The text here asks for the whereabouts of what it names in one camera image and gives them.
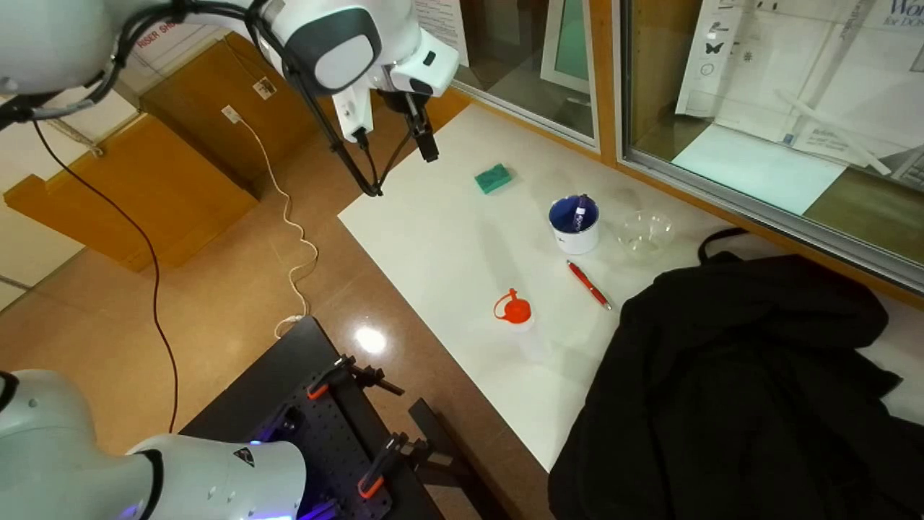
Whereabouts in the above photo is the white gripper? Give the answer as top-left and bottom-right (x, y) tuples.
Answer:
(389, 32), (459, 163)

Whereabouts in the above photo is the red squeeze bottle cap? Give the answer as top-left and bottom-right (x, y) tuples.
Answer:
(493, 289), (531, 328)

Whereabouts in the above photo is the black cloth jacket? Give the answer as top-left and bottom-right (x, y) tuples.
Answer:
(548, 232), (924, 520)

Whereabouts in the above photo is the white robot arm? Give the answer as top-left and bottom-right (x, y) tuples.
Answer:
(0, 0), (459, 520)

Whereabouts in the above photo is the green sponge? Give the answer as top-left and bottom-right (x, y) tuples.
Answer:
(473, 166), (512, 195)

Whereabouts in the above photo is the white blue mug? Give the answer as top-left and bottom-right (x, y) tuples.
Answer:
(548, 195), (601, 257)

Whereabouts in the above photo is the cardboard box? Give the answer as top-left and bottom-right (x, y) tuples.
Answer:
(2, 35), (321, 273)

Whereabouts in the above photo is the red pen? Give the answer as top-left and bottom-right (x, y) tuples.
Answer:
(565, 261), (610, 306)

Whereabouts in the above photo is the clear glass cup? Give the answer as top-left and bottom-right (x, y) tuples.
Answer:
(622, 212), (672, 251)

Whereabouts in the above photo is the orange clamp rear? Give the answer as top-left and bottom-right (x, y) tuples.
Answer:
(303, 355), (401, 401)

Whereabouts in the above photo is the orange clamp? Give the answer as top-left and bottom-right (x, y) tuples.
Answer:
(303, 355), (401, 401)
(356, 433), (430, 503)

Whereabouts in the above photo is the black breadboard table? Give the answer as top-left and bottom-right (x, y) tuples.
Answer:
(178, 315), (502, 520)

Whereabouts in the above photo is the orange clamp front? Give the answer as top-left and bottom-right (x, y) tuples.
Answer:
(356, 433), (430, 503)

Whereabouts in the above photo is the white power cable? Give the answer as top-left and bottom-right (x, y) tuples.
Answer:
(223, 105), (321, 341)

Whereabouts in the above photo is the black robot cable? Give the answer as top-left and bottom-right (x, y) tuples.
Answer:
(25, 110), (186, 438)

